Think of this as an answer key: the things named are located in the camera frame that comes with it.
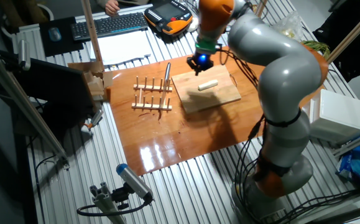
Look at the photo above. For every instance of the clamp with orange tip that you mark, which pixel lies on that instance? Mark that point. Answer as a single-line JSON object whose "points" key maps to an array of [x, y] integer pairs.
{"points": [[94, 119]]}

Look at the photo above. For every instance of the small white rounded object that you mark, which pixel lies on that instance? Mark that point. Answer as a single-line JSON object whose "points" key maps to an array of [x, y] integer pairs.
{"points": [[193, 25]]}

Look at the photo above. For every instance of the silver camera with blue end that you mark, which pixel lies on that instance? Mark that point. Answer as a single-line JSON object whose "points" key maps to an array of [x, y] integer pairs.
{"points": [[134, 182]]}

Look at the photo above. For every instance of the white foam box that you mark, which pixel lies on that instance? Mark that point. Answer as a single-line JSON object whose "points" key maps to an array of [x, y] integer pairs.
{"points": [[338, 115]]}

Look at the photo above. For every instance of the person's bare hand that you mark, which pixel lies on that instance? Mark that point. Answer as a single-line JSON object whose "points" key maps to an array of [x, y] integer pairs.
{"points": [[112, 7]]}

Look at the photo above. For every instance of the light wooden cutting board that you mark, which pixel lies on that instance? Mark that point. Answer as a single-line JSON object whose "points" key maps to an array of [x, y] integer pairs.
{"points": [[220, 91]]}

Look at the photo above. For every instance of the aluminium profile bar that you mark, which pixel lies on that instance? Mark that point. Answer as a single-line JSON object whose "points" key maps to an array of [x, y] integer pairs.
{"points": [[357, 141]]}

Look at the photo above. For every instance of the wooden frame post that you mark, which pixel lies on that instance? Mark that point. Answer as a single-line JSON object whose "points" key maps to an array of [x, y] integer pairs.
{"points": [[357, 29], [91, 31], [261, 7]]}

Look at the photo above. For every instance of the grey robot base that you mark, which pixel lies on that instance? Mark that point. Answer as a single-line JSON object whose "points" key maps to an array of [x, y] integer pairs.
{"points": [[260, 211]]}

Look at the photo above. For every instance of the orange and black teach pendant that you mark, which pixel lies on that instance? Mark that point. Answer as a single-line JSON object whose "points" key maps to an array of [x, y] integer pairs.
{"points": [[168, 15]]}

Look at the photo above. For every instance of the glossy brown wooden board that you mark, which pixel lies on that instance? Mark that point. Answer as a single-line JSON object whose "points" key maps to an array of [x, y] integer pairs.
{"points": [[167, 137]]}

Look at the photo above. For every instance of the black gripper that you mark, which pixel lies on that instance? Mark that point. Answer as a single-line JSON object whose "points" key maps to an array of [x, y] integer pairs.
{"points": [[203, 62]]}

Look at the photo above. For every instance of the white paper sheet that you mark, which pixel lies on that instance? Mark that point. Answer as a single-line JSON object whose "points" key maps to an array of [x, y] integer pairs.
{"points": [[120, 46]]}

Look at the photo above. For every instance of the black mouse pad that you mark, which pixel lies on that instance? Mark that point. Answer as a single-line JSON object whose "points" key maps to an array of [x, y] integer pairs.
{"points": [[64, 46]]}

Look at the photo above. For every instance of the brown cardboard box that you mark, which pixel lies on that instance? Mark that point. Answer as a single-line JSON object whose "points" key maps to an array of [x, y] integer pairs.
{"points": [[95, 81]]}

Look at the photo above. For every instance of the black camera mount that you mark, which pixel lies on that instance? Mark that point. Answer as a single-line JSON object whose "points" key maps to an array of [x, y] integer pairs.
{"points": [[120, 196]]}

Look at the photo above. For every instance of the green wrist adapter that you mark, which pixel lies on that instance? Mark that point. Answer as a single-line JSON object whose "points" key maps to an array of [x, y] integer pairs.
{"points": [[205, 48]]}

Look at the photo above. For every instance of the wooden peg rack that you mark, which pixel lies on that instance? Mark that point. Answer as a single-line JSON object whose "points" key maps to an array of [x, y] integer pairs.
{"points": [[151, 106]]}

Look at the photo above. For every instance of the clear bag of chopped scallions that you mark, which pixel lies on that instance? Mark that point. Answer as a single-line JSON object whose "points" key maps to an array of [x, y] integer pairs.
{"points": [[288, 26]]}

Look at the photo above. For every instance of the white scallion stalk piece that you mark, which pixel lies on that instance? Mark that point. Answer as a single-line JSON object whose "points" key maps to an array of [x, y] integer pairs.
{"points": [[207, 85]]}

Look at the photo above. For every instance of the beige sleeved forearm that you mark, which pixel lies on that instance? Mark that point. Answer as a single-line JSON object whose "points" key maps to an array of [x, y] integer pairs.
{"points": [[100, 2]]}

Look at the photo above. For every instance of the short aluminium profile stand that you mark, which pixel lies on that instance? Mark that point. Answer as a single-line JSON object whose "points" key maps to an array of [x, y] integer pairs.
{"points": [[105, 202]]}

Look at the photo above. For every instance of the green scallion bunch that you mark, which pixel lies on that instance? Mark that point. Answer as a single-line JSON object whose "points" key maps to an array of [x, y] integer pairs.
{"points": [[318, 46]]}

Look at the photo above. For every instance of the black monitor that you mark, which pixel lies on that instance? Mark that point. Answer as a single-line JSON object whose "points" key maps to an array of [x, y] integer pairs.
{"points": [[55, 87]]}

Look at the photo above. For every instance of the grey computer mouse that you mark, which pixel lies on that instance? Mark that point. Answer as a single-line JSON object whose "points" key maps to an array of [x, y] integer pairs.
{"points": [[54, 34]]}

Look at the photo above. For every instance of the black computer keyboard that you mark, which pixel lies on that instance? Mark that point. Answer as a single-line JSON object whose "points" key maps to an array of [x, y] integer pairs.
{"points": [[109, 26]]}

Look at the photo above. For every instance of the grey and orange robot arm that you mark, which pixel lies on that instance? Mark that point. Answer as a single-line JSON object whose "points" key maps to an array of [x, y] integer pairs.
{"points": [[285, 77]]}

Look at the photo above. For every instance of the long aluminium frame bar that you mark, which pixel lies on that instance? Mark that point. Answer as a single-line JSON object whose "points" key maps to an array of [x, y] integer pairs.
{"points": [[21, 102]]}

